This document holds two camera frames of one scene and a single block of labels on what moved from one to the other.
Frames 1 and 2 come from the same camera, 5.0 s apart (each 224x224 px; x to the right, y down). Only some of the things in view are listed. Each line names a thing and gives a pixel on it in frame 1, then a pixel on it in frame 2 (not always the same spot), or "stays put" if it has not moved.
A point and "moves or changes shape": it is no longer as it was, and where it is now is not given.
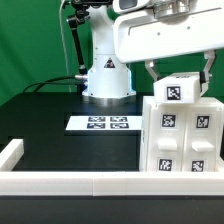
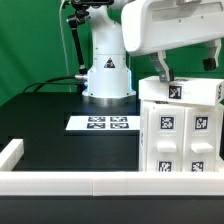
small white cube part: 178,88 moves or changes shape
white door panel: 167,125 stays put
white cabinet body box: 182,137 stays put
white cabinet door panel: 199,146 stays put
